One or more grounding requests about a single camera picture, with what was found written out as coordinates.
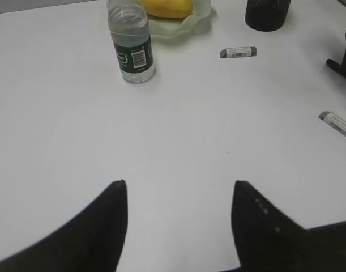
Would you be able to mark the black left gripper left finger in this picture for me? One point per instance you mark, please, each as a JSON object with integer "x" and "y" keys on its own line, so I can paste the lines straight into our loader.
{"x": 91, "y": 241}

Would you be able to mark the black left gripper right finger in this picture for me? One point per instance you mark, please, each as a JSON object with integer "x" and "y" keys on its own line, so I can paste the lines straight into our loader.
{"x": 267, "y": 240}

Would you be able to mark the yellow mango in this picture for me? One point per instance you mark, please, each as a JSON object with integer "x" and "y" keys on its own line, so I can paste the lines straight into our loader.
{"x": 174, "y": 9}

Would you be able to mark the clear water bottle green label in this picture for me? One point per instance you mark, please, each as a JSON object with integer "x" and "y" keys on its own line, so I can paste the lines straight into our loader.
{"x": 129, "y": 28}

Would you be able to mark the grey eraser front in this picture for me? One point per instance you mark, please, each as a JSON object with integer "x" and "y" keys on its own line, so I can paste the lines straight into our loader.
{"x": 334, "y": 121}

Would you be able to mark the black mesh pen holder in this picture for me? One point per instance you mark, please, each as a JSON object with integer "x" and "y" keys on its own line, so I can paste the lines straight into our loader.
{"x": 266, "y": 16}

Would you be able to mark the grey eraser near holder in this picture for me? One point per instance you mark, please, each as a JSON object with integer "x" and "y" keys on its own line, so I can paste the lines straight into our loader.
{"x": 239, "y": 52}

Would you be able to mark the pale green wavy plate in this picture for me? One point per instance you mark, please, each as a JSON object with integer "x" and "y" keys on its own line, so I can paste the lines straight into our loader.
{"x": 169, "y": 27}

